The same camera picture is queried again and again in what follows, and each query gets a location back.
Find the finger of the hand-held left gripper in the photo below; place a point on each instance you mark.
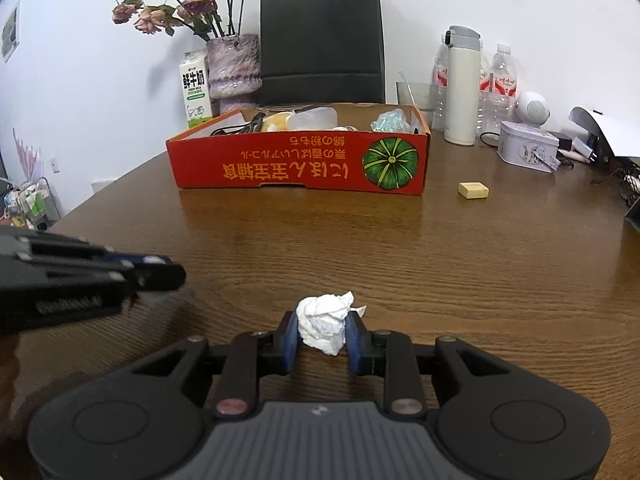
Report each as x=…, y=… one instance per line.
x=160, y=277
x=125, y=259

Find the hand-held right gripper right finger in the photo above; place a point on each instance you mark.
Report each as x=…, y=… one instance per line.
x=355, y=345

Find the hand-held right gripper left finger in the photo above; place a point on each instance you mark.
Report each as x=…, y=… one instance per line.
x=291, y=345

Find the white tissue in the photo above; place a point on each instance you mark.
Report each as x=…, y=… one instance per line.
x=322, y=322

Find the red cardboard box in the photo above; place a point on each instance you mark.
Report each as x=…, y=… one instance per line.
x=300, y=167

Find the translucent white plastic container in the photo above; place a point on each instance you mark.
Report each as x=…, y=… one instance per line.
x=312, y=117

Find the wooden desktop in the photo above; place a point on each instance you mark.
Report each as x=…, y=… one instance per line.
x=475, y=270

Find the cluttered storage rack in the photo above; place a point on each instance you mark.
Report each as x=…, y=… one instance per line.
x=27, y=207

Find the green white milk carton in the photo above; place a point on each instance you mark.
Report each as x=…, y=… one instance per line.
x=195, y=90

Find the yellow snack packet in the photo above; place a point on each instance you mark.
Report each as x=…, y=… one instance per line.
x=473, y=190

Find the yellow bread packet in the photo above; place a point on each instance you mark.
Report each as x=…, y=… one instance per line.
x=277, y=121

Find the purple mottled vase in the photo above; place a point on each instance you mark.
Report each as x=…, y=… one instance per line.
x=234, y=70

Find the teal blister packet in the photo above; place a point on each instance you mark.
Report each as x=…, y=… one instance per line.
x=392, y=121

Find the clear glass cup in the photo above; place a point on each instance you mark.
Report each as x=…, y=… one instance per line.
x=420, y=96

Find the white tin box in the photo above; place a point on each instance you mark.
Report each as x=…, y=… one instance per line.
x=525, y=147

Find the thin white stirring stick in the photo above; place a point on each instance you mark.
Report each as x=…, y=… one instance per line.
x=406, y=87

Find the clear water bottle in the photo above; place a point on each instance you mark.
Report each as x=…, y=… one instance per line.
x=485, y=100
x=504, y=95
x=440, y=90

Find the white thermos bottle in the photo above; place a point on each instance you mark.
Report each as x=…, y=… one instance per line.
x=462, y=90

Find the black paper bag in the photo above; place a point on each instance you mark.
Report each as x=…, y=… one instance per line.
x=320, y=35

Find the white round speaker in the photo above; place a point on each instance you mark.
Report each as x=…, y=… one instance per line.
x=532, y=110

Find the white power adapter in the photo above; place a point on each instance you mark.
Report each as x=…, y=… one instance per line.
x=580, y=149

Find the black tablet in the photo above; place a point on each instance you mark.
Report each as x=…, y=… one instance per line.
x=634, y=216

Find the white wall socket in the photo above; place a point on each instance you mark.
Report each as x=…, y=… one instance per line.
x=55, y=163

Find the wall picture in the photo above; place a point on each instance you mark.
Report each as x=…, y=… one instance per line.
x=10, y=32

